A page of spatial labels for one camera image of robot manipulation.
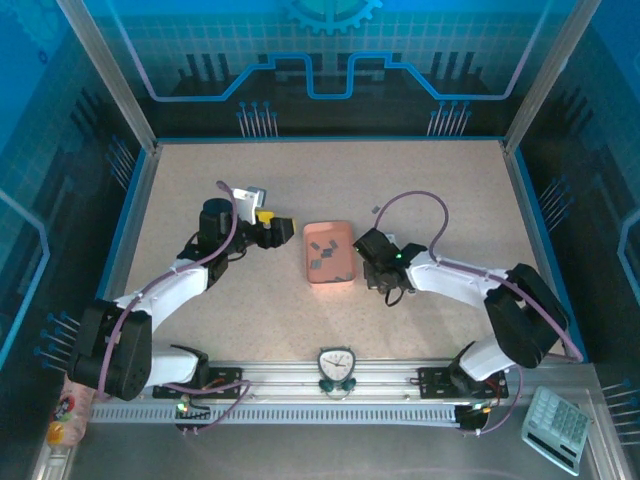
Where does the pink plastic tray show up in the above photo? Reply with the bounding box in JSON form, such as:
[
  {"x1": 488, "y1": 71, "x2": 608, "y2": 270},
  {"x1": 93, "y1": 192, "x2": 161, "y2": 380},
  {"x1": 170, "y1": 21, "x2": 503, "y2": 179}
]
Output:
[{"x1": 302, "y1": 220, "x2": 359, "y2": 287}]

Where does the blue table rim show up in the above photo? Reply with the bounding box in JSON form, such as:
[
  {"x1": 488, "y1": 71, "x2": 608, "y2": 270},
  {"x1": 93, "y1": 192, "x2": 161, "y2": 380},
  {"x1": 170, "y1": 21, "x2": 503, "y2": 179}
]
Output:
[{"x1": 157, "y1": 134, "x2": 506, "y2": 146}]

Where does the white teal alarm clock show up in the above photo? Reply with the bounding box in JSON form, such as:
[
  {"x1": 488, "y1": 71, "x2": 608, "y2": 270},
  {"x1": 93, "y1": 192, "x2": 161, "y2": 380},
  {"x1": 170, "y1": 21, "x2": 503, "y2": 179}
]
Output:
[{"x1": 317, "y1": 346, "x2": 357, "y2": 401}]

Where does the black controller board with LEDs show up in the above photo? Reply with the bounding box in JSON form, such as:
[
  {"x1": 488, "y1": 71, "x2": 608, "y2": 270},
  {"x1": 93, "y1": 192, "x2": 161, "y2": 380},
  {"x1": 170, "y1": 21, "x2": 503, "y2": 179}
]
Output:
[
  {"x1": 453, "y1": 399, "x2": 501, "y2": 436},
  {"x1": 173, "y1": 397, "x2": 214, "y2": 436}
]

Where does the light green calculator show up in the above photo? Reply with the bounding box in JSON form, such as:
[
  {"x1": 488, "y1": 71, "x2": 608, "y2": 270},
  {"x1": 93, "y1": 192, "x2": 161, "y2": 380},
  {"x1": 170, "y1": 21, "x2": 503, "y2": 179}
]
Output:
[{"x1": 520, "y1": 385, "x2": 592, "y2": 476}]

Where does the clear plastic bottle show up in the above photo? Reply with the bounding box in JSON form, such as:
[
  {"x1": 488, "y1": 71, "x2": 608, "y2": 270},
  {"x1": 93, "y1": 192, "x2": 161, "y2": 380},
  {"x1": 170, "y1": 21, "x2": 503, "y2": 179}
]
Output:
[{"x1": 46, "y1": 382, "x2": 96, "y2": 449}]

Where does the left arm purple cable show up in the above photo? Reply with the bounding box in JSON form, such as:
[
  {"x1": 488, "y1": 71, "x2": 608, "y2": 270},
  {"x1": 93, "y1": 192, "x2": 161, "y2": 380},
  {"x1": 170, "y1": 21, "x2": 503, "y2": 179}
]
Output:
[{"x1": 97, "y1": 180, "x2": 251, "y2": 436}]

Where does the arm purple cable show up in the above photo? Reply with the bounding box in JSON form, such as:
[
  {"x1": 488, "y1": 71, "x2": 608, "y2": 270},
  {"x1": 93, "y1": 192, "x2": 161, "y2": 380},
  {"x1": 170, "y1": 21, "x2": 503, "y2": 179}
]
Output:
[
  {"x1": 373, "y1": 190, "x2": 585, "y2": 436},
  {"x1": 97, "y1": 180, "x2": 251, "y2": 436}
]

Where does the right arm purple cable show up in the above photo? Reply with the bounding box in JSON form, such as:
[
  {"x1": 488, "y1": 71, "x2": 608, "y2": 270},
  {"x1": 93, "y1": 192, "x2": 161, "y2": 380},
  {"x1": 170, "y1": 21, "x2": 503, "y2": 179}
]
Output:
[{"x1": 373, "y1": 190, "x2": 585, "y2": 436}]

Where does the aluminium blue side rail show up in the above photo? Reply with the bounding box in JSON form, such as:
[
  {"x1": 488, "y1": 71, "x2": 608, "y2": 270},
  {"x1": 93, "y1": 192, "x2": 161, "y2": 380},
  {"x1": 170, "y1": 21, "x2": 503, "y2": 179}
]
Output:
[
  {"x1": 501, "y1": 142, "x2": 591, "y2": 365},
  {"x1": 99, "y1": 142, "x2": 164, "y2": 309}
]

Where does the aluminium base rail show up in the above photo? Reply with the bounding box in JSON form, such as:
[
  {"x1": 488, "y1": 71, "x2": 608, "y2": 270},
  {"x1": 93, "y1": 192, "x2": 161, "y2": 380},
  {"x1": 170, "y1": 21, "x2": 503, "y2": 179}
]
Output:
[{"x1": 92, "y1": 357, "x2": 601, "y2": 409}]

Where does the aluminium frame post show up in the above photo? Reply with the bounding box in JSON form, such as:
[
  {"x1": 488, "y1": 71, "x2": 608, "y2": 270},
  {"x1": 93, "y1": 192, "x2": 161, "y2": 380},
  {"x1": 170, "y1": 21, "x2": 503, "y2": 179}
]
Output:
[
  {"x1": 501, "y1": 0, "x2": 599, "y2": 155},
  {"x1": 54, "y1": 0, "x2": 164, "y2": 156}
]

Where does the blue printed enclosure panel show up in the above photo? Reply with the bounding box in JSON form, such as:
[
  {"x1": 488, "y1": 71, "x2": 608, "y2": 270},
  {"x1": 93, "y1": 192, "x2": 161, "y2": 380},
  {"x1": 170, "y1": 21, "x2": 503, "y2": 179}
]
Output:
[
  {"x1": 514, "y1": 0, "x2": 640, "y2": 451},
  {"x1": 82, "y1": 0, "x2": 571, "y2": 139},
  {"x1": 0, "y1": 0, "x2": 146, "y2": 480}
]

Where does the grey slotted cable duct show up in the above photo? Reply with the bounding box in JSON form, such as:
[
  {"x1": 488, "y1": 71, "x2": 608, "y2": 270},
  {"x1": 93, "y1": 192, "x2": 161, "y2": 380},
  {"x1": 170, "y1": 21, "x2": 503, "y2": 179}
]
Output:
[{"x1": 88, "y1": 402, "x2": 464, "y2": 427}]

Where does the aluminium frame extrusion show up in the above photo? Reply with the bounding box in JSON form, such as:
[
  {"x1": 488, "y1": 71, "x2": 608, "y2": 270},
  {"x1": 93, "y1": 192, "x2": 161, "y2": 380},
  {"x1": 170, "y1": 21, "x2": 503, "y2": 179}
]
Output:
[{"x1": 29, "y1": 442, "x2": 79, "y2": 480}]

